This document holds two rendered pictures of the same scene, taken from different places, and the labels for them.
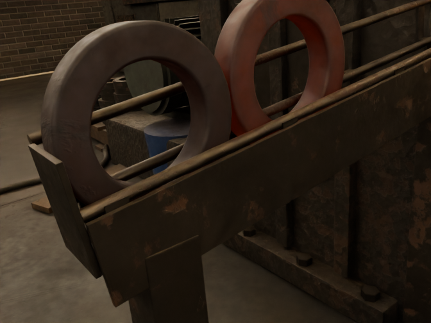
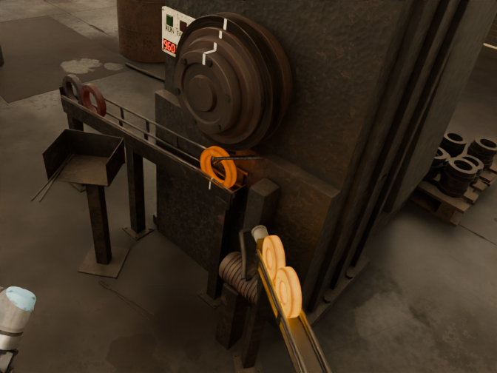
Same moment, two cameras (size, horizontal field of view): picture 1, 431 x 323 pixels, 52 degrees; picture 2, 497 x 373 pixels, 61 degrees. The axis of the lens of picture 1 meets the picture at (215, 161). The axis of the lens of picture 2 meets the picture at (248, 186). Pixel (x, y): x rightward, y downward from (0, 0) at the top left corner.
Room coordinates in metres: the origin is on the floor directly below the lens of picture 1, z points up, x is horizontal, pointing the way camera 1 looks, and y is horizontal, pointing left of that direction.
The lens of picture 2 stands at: (0.72, -2.17, 1.76)
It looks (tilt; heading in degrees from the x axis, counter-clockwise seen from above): 38 degrees down; 72
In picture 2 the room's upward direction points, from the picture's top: 9 degrees clockwise
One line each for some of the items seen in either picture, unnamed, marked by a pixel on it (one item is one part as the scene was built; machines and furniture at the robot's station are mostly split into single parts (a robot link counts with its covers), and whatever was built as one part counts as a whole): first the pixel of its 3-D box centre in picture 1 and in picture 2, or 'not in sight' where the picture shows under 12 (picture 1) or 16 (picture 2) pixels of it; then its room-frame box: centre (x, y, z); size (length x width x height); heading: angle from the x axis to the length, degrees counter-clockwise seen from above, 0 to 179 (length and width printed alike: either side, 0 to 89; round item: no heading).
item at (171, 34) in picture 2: not in sight; (184, 38); (0.92, -0.49, 1.15); 0.26 x 0.02 x 0.18; 126
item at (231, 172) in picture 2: not in sight; (217, 168); (1.03, -0.82, 0.75); 0.18 x 0.03 x 0.18; 125
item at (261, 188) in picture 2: not in sight; (261, 209); (1.18, -1.01, 0.68); 0.11 x 0.08 x 0.24; 36
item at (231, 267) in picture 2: not in sight; (241, 308); (1.11, -1.17, 0.27); 0.22 x 0.13 x 0.53; 126
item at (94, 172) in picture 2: not in sight; (93, 209); (0.50, -0.59, 0.36); 0.26 x 0.20 x 0.72; 161
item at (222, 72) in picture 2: not in sight; (205, 92); (0.95, -0.88, 1.12); 0.28 x 0.06 x 0.28; 126
